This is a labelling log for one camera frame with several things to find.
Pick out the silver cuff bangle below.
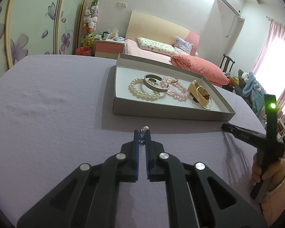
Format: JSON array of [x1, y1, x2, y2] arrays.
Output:
[[144, 74, 173, 93]]

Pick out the thin silver bangle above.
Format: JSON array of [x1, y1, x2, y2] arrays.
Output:
[[195, 87, 213, 110]]

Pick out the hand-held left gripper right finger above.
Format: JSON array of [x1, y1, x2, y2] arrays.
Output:
[[145, 129, 268, 228]]

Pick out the white pearl bracelet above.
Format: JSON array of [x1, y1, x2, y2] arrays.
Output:
[[129, 78, 168, 101]]

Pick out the pink white nightstand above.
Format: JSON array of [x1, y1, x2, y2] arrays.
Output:
[[95, 39, 125, 59]]

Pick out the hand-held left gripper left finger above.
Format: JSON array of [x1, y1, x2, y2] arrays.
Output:
[[17, 129, 140, 228]]

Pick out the yellow bangle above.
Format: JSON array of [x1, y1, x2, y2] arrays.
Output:
[[188, 80, 213, 106]]

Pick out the red waste bin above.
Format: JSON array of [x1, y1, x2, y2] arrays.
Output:
[[75, 47, 92, 57]]

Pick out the pink duvet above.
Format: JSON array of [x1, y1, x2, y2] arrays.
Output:
[[170, 54, 230, 86]]

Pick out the grey cardboard tray box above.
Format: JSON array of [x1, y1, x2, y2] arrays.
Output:
[[112, 53, 236, 121]]

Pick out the pile of clothes and toys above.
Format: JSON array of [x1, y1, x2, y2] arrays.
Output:
[[226, 69, 268, 116]]

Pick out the floral sliding wardrobe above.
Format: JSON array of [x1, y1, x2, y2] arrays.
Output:
[[0, 0, 93, 88]]

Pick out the pink curtain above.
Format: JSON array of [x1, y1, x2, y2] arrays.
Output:
[[252, 19, 285, 121]]

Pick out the dark wooden chair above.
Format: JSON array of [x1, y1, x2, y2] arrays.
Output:
[[220, 54, 235, 73]]

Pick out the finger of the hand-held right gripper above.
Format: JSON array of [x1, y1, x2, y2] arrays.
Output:
[[221, 123, 268, 148]]

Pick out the pearl drop earrings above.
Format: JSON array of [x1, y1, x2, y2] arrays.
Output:
[[139, 125, 150, 146]]

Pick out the person's right forearm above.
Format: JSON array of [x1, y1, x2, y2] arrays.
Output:
[[260, 157, 285, 226]]

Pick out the beige pink headboard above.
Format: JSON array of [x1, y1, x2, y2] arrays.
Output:
[[126, 11, 200, 55]]

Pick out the white patterned pillow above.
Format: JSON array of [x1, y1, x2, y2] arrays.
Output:
[[137, 37, 179, 56]]

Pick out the pink bed sheet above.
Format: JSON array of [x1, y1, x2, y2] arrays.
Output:
[[123, 40, 173, 64]]

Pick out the person's right hand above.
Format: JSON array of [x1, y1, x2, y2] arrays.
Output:
[[249, 152, 285, 187]]

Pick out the plush toy display tube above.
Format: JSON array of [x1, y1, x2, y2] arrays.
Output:
[[81, 0, 103, 49]]

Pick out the pink bead bracelet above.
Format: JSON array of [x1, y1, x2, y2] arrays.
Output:
[[160, 76, 189, 101]]

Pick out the small purple print pillow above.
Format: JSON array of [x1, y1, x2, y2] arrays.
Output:
[[174, 37, 194, 54]]

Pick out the dark red bead necklace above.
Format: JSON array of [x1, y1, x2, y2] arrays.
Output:
[[199, 89, 211, 100]]

